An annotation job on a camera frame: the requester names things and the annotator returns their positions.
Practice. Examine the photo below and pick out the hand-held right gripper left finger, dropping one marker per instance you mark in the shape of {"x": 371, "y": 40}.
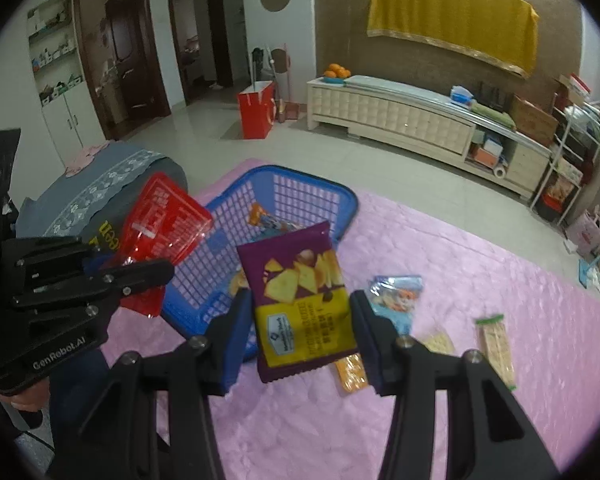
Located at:
{"x": 232, "y": 355}

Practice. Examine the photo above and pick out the blue tissue box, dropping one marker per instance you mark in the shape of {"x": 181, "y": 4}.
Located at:
{"x": 461, "y": 95}

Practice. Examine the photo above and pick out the folded green cloth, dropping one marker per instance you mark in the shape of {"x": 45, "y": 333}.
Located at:
{"x": 490, "y": 115}

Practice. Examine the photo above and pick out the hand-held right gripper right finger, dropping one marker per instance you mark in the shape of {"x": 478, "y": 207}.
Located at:
{"x": 375, "y": 350}

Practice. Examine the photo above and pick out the blue fruit plate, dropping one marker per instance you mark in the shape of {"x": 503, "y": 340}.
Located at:
{"x": 332, "y": 80}

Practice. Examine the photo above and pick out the grey lace-trimmed sofa cover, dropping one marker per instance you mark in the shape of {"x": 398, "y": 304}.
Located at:
{"x": 80, "y": 200}

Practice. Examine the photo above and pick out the person's left hand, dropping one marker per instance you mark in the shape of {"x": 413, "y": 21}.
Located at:
{"x": 27, "y": 407}

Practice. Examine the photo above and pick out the pale yellow cracker packet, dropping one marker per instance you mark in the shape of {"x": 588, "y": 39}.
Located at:
{"x": 440, "y": 342}

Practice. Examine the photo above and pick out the pink gift bag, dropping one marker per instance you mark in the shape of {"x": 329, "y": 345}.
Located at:
{"x": 585, "y": 232}

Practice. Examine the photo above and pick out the white paper roll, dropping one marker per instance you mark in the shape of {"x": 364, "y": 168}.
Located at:
{"x": 501, "y": 171}

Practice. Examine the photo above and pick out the yellow cloth cover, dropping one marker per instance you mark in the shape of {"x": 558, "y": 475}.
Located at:
{"x": 445, "y": 10}

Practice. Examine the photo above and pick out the blue plastic basket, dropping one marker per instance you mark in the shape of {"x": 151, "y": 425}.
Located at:
{"x": 305, "y": 195}

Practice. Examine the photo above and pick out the long cracker packet green ends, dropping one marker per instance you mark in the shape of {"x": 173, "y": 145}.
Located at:
{"x": 495, "y": 350}

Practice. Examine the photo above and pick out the white storage rack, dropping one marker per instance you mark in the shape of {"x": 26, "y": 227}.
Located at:
{"x": 575, "y": 160}

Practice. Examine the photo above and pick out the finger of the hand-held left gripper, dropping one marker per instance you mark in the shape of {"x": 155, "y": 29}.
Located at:
{"x": 45, "y": 252}
{"x": 130, "y": 277}

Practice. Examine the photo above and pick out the light blue cartoon snack packet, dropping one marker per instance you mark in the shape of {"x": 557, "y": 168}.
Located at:
{"x": 395, "y": 300}

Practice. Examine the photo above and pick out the heap of oranges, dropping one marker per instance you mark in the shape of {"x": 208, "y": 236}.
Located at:
{"x": 337, "y": 71}

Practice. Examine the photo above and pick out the orange snack packet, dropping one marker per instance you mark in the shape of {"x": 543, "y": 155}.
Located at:
{"x": 352, "y": 375}

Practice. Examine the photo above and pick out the red paper bag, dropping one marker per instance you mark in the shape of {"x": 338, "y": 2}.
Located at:
{"x": 255, "y": 112}

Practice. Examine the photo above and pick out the light grey cabinet mat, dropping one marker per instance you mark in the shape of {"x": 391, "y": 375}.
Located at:
{"x": 405, "y": 89}

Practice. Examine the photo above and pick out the dark wooden door frame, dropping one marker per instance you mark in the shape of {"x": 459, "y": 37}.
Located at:
{"x": 87, "y": 60}
{"x": 172, "y": 35}

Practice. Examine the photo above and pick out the purple chips packet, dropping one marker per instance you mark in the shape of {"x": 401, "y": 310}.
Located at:
{"x": 300, "y": 280}

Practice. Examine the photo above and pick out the dustpan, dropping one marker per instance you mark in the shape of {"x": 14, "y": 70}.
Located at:
{"x": 290, "y": 111}

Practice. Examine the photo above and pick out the orange box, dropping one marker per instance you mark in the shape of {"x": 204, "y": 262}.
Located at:
{"x": 482, "y": 155}

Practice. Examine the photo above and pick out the yellow and blue snack packet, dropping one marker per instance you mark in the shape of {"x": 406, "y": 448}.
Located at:
{"x": 262, "y": 215}

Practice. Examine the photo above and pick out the pink cloth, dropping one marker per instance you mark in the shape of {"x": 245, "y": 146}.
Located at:
{"x": 87, "y": 160}

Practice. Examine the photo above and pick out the cardboard box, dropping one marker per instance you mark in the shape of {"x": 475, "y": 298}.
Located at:
{"x": 532, "y": 120}

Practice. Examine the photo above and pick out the cream media cabinet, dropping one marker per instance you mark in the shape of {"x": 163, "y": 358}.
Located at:
{"x": 390, "y": 115}

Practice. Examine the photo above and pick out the black router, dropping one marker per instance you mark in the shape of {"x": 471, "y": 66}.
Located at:
{"x": 490, "y": 97}

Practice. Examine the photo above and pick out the white wall cabinet with shelves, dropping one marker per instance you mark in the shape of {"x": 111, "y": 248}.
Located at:
{"x": 75, "y": 120}

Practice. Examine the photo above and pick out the pink quilted tablecloth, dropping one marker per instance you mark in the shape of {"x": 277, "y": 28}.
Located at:
{"x": 455, "y": 435}

